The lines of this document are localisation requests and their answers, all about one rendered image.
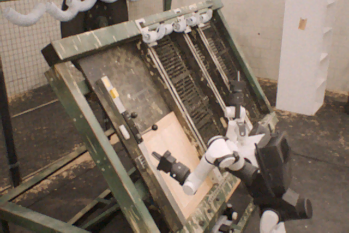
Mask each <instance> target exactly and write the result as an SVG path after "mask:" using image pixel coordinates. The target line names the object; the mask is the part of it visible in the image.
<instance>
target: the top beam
mask: <svg viewBox="0 0 349 233"><path fill-rule="evenodd" d="M211 3H213V6H211V8H210V9H211V10H212V12H215V11H217V10H219V9H220V8H222V7H223V6H224V5H223V3H222V1H221V0H207V1H204V2H199V3H195V4H191V5H194V6H195V7H196V8H197V7H200V6H203V5H207V4H211ZM188 6H190V5H187V6H184V7H180V8H179V9H180V11H181V12H184V11H187V10H189V8H188ZM177 9H178V8H176V9H173V10H169V11H165V12H163V13H158V14H154V15H150V16H145V17H142V18H144V21H145V22H150V21H153V20H157V19H158V18H162V17H165V16H169V15H173V14H174V12H173V11H174V10H177ZM208 10H209V9H208V8H204V9H202V10H199V11H198V13H199V15H202V14H206V13H207V11H208ZM142 18H139V19H136V20H140V19H142ZM136 20H132V21H128V22H124V23H120V24H117V25H113V26H109V27H104V28H101V29H96V30H93V31H91V32H87V33H83V34H79V35H75V36H72V37H67V38H63V39H59V40H55V41H51V42H50V43H49V44H48V45H47V46H45V47H44V48H42V49H41V50H40V51H41V54H42V56H43V57H44V58H45V60H46V62H47V64H48V66H49V67H50V68H51V67H54V66H55V65H56V64H57V63H59V62H62V61H64V62H65V63H66V62H69V61H72V60H74V59H77V58H80V57H83V56H87V55H90V54H93V53H96V52H99V51H100V50H103V49H107V48H110V47H113V46H116V45H119V44H122V43H125V42H128V41H131V40H133V39H136V38H139V37H142V34H141V32H140V30H139V28H138V27H137V25H136V23H135V21H136ZM164 22H165V23H163V25H166V24H170V25H171V23H172V22H175V23H178V20H177V18H176V17H174V18H172V19H170V20H166V21H164ZM158 26H161V24H159V23H156V24H153V25H150V26H148V27H149V28H150V30H151V31H156V30H157V27H158Z"/></svg>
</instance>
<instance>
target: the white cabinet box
mask: <svg viewBox="0 0 349 233"><path fill-rule="evenodd" d="M336 5H337V0H285V11H284V24H283V31H282V44H281V57H280V69H279V76H278V89H277V96H276V109H280V110H285V111H290V112H296V113H302V114H305V115H308V116H313V115H314V113H315V112H316V111H317V110H318V109H319V108H320V107H321V106H322V104H323V100H324V91H325V86H326V78H327V73H328V65H329V56H330V48H331V43H332V35H333V26H334V20H335V13H336Z"/></svg>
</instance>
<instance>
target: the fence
mask: <svg viewBox="0 0 349 233"><path fill-rule="evenodd" d="M105 78H107V76H106V77H102V78H101V79H99V80H97V83H98V85H99V87H100V89H101V90H102V92H103V94H104V95H105V97H106V99H107V101H108V103H109V104H110V107H111V108H112V110H113V112H114V113H115V114H116V117H117V118H118V120H119V122H120V124H121V125H122V124H123V125H124V127H125V130H127V132H128V134H129V137H130V138H129V140H130V142H131V144H132V146H133V147H134V150H135V152H136V153H137V154H138V156H141V155H142V156H143V157H144V159H145V162H146V163H147V165H148V166H147V167H145V169H146V171H147V173H148V174H149V175H150V177H151V179H152V181H153V183H154V185H155V187H156V189H157V190H158V193H159V195H161V197H162V199H163V201H164V203H165V205H166V207H167V209H168V210H169V213H170V214H171V215H172V217H173V219H174V221H175V223H176V224H177V226H178V228H180V227H183V226H184V225H185V224H186V223H187V221H186V218H185V216H184V214H183V212H181V210H180V208H179V206H178V204H177V202H176V200H175V198H174V196H173V195H172V193H171V191H170V190H169V188H168V186H167V184H166V182H165V180H164V178H163V176H162V175H161V173H160V171H158V170H157V169H156V167H157V166H156V164H155V162H154V161H153V158H152V156H151V155H150V153H149V151H147V148H146V146H145V145H144V143H143V142H142V143H140V144H138V143H137V142H136V140H135V139H134V136H133V134H132V133H131V131H130V129H129V127H128V125H127V123H126V122H125V120H124V119H123V117H122V114H121V113H122V112H124V111H125V109H124V107H123V105H122V103H121V101H120V99H119V97H116V98H114V99H113V97H112V95H111V93H110V90H111V89H113V87H112V85H111V84H110V81H109V79H108V78H107V80H108V82H109V84H110V87H107V86H106V84H105V82H104V81H103V79H105Z"/></svg>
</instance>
